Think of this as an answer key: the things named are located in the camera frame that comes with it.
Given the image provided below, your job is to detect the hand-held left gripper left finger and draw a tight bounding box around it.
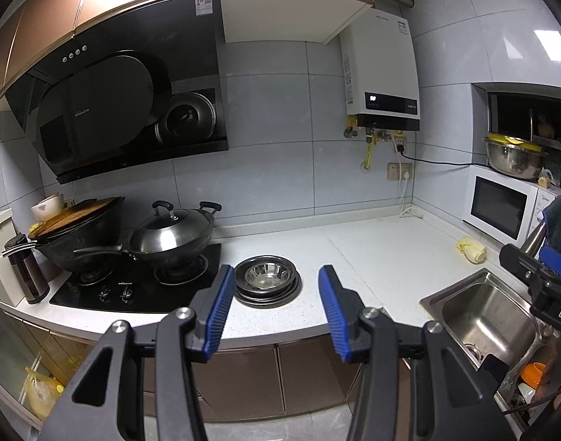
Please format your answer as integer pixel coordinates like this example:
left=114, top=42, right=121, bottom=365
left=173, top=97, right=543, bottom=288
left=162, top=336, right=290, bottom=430
left=39, top=264, right=236, bottom=441

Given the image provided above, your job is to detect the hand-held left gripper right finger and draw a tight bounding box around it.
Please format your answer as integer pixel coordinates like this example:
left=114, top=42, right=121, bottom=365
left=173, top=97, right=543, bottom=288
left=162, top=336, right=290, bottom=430
left=318, top=265, right=515, bottom=441

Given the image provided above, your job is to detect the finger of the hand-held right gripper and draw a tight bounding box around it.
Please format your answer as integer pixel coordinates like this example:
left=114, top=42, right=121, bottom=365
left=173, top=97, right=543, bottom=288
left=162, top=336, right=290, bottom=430
left=539, top=245, right=561, bottom=280
left=499, top=243, right=544, bottom=286

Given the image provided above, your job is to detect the stainless steel plate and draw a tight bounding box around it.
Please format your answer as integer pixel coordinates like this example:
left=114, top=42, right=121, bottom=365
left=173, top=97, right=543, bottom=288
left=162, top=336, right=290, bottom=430
left=237, top=256, right=300, bottom=302

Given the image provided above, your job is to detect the stack of steel bowls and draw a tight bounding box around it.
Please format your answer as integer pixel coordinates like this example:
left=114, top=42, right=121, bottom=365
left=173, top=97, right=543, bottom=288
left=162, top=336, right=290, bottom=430
left=235, top=262, right=303, bottom=308

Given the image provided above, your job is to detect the stainless steel bowl with label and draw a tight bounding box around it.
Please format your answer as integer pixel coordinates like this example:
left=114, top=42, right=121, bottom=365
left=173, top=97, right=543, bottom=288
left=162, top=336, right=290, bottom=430
left=244, top=259, right=294, bottom=291

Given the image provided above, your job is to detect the steel faucet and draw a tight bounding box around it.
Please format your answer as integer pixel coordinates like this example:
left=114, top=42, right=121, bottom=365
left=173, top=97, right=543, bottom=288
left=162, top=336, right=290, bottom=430
left=522, top=227, right=547, bottom=258

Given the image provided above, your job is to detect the napa cabbage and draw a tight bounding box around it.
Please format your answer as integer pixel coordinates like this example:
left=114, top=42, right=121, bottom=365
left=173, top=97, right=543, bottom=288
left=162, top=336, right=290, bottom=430
left=455, top=235, right=488, bottom=264

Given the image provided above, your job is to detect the stainless steel sink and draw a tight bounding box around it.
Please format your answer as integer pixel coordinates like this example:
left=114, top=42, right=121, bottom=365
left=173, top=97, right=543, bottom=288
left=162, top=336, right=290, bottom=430
left=419, top=267, right=558, bottom=374

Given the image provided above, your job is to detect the white microwave oven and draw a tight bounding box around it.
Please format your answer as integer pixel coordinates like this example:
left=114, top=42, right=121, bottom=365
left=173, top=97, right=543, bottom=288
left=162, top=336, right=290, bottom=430
left=463, top=164, right=561, bottom=247

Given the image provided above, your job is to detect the steel wok with lid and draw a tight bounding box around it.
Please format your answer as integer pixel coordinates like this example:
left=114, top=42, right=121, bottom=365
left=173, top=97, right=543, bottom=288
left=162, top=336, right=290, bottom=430
left=74, top=201, right=222, bottom=270

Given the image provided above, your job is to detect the orange plastic cup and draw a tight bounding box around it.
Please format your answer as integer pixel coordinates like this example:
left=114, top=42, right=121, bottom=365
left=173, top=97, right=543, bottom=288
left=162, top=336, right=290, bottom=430
left=519, top=362, right=548, bottom=389

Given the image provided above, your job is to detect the black gas stove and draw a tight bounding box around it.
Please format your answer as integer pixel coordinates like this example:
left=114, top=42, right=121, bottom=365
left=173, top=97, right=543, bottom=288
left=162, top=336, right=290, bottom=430
left=49, top=243, right=222, bottom=318

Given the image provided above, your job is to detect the steel wok lid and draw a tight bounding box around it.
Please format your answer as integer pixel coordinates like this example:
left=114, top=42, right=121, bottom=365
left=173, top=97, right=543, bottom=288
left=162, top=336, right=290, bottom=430
left=130, top=200, right=215, bottom=254

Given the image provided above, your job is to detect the large steel basin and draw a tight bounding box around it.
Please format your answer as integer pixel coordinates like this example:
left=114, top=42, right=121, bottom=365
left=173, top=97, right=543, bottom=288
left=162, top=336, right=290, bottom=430
left=485, top=140, right=548, bottom=181

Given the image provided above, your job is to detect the yellow lid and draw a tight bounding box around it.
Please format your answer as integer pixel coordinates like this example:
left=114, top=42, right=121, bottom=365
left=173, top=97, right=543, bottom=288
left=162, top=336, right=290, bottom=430
left=483, top=132, right=545, bottom=153

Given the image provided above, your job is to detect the large black iron wok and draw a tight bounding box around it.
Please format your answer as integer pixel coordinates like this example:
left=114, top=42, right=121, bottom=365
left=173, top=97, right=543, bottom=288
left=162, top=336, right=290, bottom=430
left=30, top=196, right=126, bottom=273

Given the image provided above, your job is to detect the wooden wok lid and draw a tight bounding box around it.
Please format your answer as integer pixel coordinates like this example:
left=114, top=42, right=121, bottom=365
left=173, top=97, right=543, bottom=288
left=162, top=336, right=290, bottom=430
left=29, top=197, right=119, bottom=240

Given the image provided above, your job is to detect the dark thermos bottle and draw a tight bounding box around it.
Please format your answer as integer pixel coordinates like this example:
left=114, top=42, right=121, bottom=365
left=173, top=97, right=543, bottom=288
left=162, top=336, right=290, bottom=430
left=2, top=233, right=50, bottom=305

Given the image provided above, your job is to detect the yellow plastic bag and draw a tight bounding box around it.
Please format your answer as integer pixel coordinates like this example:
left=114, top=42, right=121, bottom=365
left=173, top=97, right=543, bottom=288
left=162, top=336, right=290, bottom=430
left=23, top=366, right=66, bottom=420

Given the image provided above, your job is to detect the white ceramic bowl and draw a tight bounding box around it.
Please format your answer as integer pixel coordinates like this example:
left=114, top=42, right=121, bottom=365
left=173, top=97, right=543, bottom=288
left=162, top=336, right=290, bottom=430
left=31, top=193, right=65, bottom=222

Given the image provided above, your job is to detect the black range hood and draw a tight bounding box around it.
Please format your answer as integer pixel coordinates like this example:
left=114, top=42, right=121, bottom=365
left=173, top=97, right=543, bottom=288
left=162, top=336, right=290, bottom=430
left=5, top=0, right=230, bottom=185

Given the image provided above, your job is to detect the white water heater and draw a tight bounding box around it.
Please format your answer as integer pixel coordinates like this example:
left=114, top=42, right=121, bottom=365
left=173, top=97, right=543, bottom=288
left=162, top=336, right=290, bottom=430
left=339, top=8, right=422, bottom=132

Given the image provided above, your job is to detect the black power cable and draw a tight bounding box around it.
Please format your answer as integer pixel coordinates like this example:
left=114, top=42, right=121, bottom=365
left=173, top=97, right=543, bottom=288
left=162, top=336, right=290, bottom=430
left=399, top=143, right=489, bottom=167

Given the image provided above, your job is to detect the white power cable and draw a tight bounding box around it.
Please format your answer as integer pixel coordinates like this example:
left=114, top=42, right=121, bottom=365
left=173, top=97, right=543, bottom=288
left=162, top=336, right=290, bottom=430
left=397, top=173, right=425, bottom=218

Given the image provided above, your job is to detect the yellow gas hose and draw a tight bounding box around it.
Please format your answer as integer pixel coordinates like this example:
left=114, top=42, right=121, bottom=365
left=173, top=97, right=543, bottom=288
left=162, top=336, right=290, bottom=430
left=362, top=132, right=378, bottom=171

